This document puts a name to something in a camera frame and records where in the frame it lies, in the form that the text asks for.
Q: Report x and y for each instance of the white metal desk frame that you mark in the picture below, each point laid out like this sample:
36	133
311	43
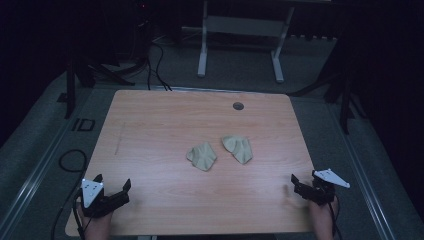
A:
245	26

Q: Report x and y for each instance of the metal floor rail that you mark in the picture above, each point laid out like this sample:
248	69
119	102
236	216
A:
40	170
363	173

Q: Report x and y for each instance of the beige ankle sock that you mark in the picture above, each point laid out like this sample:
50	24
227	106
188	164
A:
201	156
237	148

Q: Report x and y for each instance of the black metal stand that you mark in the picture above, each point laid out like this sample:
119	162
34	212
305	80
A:
70	86
345	96

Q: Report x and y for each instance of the person's right hand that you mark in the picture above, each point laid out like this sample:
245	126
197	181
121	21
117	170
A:
321	218

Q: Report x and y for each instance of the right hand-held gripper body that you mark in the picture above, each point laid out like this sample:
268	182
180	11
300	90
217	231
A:
321	191

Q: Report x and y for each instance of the person's left hand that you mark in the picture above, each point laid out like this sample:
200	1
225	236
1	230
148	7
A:
96	226

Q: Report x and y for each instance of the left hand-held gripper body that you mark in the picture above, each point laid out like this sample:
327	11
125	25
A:
91	193

